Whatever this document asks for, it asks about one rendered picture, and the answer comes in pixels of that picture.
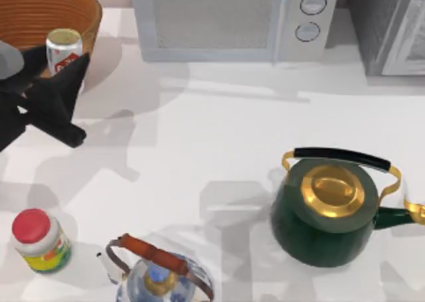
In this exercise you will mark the pale microwave oven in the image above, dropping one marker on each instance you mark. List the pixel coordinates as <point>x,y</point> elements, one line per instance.
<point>315,49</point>

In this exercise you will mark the round microwave knob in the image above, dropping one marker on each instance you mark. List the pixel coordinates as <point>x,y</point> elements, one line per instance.
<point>307,32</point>
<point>313,2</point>

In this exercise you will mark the red lidded jar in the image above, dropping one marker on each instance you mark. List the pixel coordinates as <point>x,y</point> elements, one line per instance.
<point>40,245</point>

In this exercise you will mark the microwave oven door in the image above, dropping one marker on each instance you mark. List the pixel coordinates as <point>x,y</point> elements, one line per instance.
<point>212,20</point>

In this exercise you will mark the grey cabinet door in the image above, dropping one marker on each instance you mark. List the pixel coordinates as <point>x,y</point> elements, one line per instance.
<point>408,33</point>

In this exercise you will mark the pale grey rounded box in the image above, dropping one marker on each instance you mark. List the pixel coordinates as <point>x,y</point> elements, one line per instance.
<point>8,61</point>

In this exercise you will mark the green and gold kettle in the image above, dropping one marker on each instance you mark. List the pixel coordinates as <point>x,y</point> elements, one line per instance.
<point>318,229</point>

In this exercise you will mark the blue and white kettle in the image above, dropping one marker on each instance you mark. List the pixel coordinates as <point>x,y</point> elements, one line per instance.
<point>159,282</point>

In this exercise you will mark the brown woven basket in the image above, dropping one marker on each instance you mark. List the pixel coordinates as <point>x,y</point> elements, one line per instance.
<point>30,13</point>

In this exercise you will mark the red and white can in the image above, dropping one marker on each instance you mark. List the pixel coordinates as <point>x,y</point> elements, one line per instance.
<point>63,48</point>

